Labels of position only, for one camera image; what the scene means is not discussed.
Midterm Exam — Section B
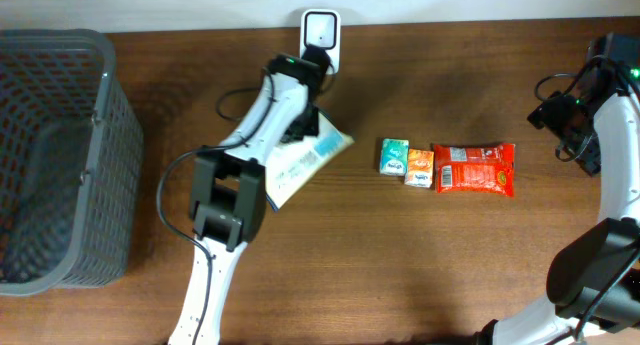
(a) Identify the yellow wet wipes pack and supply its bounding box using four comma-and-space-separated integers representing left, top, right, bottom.
266, 111, 354, 212

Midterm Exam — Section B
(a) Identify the green tissue pack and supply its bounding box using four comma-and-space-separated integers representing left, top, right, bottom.
379, 138, 409, 176

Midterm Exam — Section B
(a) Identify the red snack bag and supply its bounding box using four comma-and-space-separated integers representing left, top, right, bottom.
434, 143, 515, 197

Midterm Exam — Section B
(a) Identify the orange tissue pack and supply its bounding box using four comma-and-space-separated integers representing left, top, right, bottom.
404, 149, 434, 188

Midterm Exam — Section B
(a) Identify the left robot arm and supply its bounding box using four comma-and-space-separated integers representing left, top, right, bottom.
155, 45, 333, 344

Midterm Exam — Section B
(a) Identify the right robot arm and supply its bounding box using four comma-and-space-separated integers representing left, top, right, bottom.
472, 33, 639, 345

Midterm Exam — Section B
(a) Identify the white barcode scanner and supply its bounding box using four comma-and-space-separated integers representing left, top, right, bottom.
299, 9, 342, 75

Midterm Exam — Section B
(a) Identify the grey plastic mesh basket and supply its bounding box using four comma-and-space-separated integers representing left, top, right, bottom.
1, 29, 144, 297

